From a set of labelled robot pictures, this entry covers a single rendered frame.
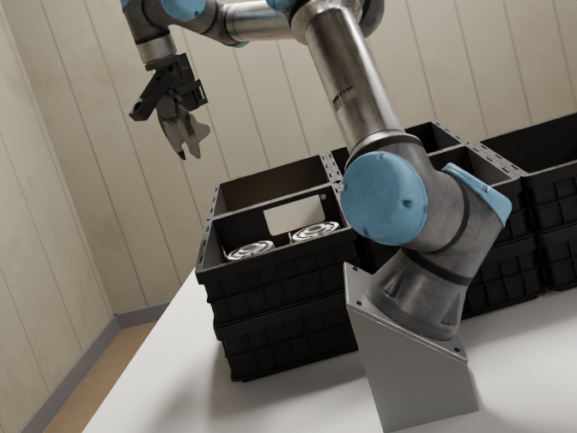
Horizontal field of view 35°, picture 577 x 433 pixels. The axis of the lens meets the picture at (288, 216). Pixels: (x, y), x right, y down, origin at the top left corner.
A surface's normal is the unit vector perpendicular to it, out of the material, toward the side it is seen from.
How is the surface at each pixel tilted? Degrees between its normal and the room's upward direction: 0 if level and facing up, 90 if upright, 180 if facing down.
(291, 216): 90
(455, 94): 90
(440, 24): 90
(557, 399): 0
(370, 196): 65
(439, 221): 110
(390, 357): 90
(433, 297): 81
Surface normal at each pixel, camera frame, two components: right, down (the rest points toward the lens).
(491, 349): -0.29, -0.93
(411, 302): -0.12, -0.14
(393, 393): -0.04, 0.25
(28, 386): 0.95, -0.24
